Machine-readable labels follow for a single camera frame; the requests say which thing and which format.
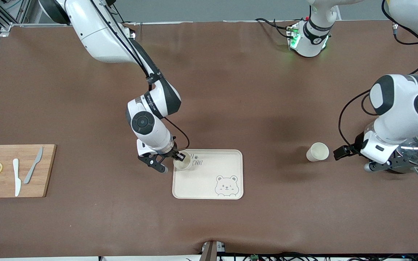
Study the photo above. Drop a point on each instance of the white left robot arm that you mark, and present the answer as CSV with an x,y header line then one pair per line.
x,y
401,105

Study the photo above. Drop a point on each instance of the white IKEA cup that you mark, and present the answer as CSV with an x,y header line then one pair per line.
x,y
318,152
183,164

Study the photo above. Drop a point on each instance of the brown table mat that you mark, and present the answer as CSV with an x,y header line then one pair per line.
x,y
249,90

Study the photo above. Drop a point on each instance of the aluminium frame post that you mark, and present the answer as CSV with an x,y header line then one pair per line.
x,y
2,18

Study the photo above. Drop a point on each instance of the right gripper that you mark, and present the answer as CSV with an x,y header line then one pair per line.
x,y
168,154

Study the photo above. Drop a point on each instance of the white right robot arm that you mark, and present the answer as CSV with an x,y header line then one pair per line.
x,y
103,40

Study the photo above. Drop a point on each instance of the cream bear print tray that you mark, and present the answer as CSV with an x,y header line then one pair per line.
x,y
201,181

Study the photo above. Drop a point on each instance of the white plastic knife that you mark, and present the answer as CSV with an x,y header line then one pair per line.
x,y
16,177

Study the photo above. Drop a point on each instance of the grey plastic knife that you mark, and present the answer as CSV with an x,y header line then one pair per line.
x,y
31,170

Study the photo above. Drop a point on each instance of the table edge camera mount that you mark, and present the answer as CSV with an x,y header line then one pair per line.
x,y
210,250

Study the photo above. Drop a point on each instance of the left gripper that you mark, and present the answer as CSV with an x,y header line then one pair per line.
x,y
358,142

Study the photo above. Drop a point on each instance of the wooden cutting board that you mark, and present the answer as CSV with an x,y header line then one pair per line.
x,y
5,154

